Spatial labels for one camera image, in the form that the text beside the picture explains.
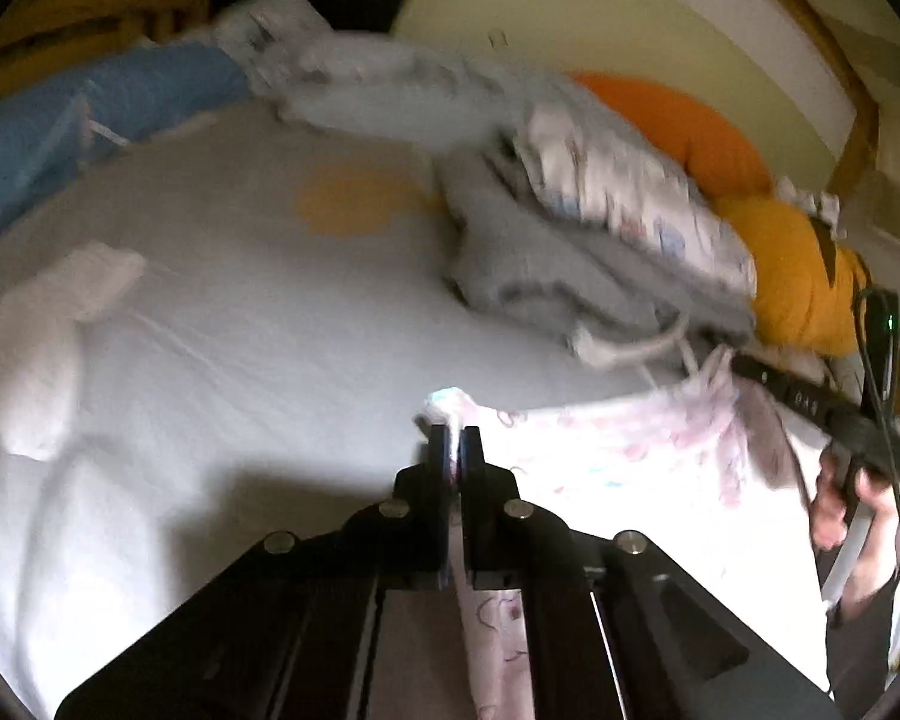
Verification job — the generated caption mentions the yellow striped plush pillow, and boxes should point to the yellow striped plush pillow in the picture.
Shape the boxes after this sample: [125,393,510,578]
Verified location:
[712,195,873,358]

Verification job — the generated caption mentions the folded grey drawstring pants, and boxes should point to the folded grey drawstring pants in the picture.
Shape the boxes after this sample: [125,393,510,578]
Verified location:
[436,148,756,371]

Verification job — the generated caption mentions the pink cartoon print pants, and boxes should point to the pink cartoon print pants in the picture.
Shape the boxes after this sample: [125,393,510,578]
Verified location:
[424,351,831,691]

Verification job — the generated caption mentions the person's right hand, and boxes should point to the person's right hand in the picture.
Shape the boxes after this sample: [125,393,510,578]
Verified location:
[809,450,899,553]

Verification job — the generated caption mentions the white sock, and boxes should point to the white sock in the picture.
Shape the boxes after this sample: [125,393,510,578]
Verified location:
[0,242,148,461]

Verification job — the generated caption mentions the folded white cartoon print garment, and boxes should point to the folded white cartoon print garment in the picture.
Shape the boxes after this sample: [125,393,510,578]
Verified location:
[514,104,758,298]

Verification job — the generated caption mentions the orange pillow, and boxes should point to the orange pillow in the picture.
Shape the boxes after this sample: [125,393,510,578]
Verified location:
[571,71,774,199]

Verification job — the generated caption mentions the black cable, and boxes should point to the black cable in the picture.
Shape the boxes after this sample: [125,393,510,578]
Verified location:
[850,287,900,571]

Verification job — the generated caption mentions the blue cloth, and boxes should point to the blue cloth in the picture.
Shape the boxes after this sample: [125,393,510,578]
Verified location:
[0,43,250,236]

